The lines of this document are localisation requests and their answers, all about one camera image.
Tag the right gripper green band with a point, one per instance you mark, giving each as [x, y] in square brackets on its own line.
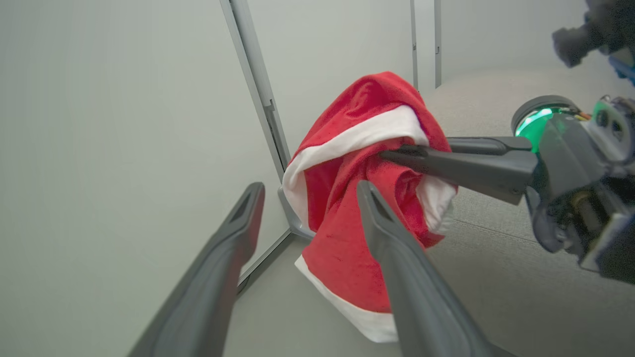
[570, 193]

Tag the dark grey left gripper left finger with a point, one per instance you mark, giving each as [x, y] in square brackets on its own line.
[218, 267]

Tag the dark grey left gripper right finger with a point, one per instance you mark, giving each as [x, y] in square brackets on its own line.
[421, 302]

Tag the red white-trimmed garment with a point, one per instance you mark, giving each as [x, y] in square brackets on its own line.
[342, 233]

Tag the grey fabric sofa seat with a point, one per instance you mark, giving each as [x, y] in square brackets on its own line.
[511, 292]

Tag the thin grey vertical strip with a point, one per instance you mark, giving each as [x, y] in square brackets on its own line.
[438, 43]
[413, 44]

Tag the black blurry machine part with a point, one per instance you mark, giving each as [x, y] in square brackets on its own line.
[590, 29]

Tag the blue plastic piece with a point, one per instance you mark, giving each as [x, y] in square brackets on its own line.
[624, 64]

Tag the silver metal floor rail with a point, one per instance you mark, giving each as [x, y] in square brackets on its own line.
[263, 260]

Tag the silver metal frame post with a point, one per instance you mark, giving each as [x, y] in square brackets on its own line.
[258, 94]

